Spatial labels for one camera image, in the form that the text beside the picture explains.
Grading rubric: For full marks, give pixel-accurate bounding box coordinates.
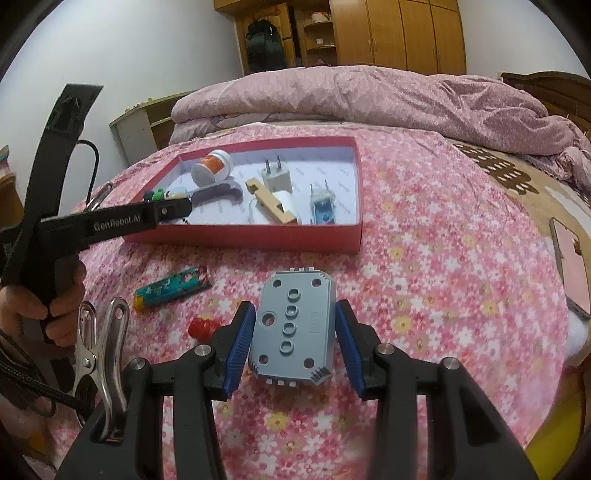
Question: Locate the small red toy piece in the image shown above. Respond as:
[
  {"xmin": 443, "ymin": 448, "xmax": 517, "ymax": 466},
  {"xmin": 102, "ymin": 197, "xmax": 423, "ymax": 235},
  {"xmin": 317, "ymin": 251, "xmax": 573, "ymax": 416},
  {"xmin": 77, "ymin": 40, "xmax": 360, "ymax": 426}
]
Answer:
[{"xmin": 187, "ymin": 317, "xmax": 222, "ymax": 343}]

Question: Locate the grey plastic building plate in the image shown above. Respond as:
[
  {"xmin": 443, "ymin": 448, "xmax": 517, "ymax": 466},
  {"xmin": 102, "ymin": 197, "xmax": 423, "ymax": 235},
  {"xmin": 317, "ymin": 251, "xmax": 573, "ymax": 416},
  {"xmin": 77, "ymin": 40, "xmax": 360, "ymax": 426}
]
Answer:
[{"xmin": 249, "ymin": 268, "xmax": 337, "ymax": 387}]

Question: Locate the wooden notched block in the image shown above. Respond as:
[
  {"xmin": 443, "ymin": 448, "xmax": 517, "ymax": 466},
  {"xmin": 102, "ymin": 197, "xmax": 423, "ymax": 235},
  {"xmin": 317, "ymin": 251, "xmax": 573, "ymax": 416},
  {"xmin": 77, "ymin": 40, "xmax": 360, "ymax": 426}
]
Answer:
[{"xmin": 245, "ymin": 178, "xmax": 297, "ymax": 225}]

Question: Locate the person's left hand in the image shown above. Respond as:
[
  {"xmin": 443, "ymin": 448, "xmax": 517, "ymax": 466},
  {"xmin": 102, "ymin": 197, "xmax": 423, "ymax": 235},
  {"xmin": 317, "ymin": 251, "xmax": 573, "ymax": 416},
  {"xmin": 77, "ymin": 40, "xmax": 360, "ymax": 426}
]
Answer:
[{"xmin": 1, "ymin": 260, "xmax": 86, "ymax": 347}]

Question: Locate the silver metal spring clamp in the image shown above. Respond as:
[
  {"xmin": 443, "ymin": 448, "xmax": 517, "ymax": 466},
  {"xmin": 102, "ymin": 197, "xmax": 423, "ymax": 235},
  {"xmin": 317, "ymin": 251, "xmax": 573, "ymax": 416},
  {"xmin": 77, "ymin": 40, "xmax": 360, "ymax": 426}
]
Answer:
[{"xmin": 72, "ymin": 297, "xmax": 129, "ymax": 441}]

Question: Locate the pink floral bed sheet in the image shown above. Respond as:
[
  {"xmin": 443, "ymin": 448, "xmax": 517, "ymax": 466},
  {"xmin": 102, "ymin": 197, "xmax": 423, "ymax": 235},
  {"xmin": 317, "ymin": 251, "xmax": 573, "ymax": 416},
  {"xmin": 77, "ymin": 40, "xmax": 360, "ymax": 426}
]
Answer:
[{"xmin": 81, "ymin": 125, "xmax": 568, "ymax": 479}]

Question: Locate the grey wooden side shelf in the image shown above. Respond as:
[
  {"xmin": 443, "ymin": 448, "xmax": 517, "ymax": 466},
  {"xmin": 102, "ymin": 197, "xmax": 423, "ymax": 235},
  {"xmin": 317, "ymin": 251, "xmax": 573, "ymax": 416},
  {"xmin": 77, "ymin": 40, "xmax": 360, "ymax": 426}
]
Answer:
[{"xmin": 109, "ymin": 90, "xmax": 191, "ymax": 166}]

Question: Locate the white orange pill bottle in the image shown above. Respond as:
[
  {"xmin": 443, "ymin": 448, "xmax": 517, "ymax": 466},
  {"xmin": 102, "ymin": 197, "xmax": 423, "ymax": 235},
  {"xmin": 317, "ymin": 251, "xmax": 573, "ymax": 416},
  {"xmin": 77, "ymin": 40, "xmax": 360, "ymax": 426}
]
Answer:
[{"xmin": 190, "ymin": 149, "xmax": 235, "ymax": 188}]

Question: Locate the blue white plug adapter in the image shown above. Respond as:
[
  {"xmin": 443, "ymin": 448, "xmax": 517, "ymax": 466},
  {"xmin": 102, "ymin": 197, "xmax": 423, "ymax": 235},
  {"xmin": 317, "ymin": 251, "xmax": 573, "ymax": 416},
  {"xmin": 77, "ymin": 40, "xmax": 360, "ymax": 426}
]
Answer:
[{"xmin": 311, "ymin": 182, "xmax": 335, "ymax": 225}]

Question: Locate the white earbuds case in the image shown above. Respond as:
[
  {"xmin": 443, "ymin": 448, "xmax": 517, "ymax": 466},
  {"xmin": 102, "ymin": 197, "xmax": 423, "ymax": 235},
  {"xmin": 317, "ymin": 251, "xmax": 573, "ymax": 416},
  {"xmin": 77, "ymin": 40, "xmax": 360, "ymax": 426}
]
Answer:
[{"xmin": 273, "ymin": 190, "xmax": 301, "ymax": 224}]

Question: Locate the red shallow cardboard box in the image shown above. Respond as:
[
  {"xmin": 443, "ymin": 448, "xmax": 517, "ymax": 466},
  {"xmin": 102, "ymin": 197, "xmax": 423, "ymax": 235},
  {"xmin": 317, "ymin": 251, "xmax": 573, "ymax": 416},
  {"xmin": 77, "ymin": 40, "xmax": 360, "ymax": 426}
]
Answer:
[{"xmin": 124, "ymin": 136, "xmax": 363, "ymax": 254}]

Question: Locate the white plug charger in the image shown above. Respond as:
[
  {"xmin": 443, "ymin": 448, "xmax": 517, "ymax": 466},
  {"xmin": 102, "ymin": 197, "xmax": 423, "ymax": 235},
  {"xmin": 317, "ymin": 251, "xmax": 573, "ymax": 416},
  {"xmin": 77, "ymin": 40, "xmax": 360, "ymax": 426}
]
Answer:
[{"xmin": 260, "ymin": 155, "xmax": 293, "ymax": 193}]

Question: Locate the pink phone case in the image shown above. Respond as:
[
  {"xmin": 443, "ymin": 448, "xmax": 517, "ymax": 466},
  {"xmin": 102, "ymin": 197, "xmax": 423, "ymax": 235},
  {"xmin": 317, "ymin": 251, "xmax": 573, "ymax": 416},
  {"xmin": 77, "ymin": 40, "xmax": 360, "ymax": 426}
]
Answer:
[{"xmin": 549, "ymin": 217, "xmax": 590, "ymax": 321}]

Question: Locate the dark hanging jacket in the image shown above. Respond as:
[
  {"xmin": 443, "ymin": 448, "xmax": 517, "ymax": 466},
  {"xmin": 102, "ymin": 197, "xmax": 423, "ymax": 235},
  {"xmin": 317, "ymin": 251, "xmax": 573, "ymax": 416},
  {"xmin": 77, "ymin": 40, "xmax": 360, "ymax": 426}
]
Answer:
[{"xmin": 245, "ymin": 19, "xmax": 287, "ymax": 73}]

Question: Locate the pink crumpled quilt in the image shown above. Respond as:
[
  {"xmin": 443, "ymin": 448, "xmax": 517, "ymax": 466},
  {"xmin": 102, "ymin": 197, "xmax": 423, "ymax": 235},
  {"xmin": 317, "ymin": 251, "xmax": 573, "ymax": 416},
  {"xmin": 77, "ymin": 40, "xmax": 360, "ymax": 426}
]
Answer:
[{"xmin": 170, "ymin": 65, "xmax": 590, "ymax": 191}]

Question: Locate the dark wooden headboard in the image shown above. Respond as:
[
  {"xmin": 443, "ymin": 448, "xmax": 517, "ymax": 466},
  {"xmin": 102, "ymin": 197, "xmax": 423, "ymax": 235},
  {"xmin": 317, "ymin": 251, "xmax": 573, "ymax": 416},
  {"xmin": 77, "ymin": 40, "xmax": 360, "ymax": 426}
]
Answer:
[{"xmin": 500, "ymin": 71, "xmax": 591, "ymax": 138}]

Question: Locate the wooden wardrobe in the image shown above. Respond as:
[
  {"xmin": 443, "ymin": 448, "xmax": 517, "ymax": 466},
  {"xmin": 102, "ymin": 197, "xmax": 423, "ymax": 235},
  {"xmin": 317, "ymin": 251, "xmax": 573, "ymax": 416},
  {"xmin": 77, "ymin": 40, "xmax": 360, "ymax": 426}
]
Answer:
[{"xmin": 213, "ymin": 1, "xmax": 467, "ymax": 75}]

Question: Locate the black cable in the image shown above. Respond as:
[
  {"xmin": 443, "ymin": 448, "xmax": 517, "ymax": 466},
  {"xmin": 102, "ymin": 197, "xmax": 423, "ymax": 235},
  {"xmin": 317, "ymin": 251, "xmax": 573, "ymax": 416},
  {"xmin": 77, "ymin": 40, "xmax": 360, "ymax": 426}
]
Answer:
[{"xmin": 73, "ymin": 139, "xmax": 101, "ymax": 204}]

